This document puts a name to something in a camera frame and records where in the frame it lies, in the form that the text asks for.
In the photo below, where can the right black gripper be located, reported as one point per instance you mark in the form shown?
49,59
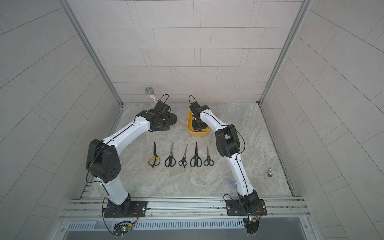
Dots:
196,126

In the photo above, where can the circuit board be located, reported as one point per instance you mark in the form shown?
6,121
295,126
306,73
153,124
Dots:
252,224
120,229

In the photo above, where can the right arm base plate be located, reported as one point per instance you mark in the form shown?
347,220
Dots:
235,208

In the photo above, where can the black yellow handled scissors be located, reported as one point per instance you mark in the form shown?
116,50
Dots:
155,159

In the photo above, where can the large silver blade black scissors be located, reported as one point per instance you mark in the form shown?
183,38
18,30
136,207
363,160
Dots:
170,160

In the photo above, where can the small metal knob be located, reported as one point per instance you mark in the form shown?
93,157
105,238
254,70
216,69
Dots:
270,172

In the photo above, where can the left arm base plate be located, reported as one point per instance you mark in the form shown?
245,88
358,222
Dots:
129,209

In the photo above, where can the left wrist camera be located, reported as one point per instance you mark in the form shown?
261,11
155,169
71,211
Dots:
162,109

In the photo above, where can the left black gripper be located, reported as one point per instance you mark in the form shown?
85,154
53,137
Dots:
167,127

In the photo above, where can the purple toy figure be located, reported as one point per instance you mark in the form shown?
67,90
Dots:
232,183

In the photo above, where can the small silver blade scissors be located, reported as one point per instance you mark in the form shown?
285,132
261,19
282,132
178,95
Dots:
208,161

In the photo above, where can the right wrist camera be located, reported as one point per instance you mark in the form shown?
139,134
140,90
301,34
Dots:
197,109

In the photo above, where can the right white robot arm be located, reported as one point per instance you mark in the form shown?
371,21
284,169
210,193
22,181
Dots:
228,146

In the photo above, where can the left circuit board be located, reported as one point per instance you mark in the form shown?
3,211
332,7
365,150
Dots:
120,229

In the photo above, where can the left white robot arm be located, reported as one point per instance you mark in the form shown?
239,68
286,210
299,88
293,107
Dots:
103,162

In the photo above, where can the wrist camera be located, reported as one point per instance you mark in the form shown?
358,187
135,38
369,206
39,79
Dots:
162,109
197,109

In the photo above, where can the yellow plastic storage box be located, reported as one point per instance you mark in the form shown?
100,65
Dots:
191,131

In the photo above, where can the aluminium front rail frame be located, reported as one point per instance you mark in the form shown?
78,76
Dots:
167,208

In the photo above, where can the right circuit board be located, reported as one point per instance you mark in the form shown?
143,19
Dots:
252,224

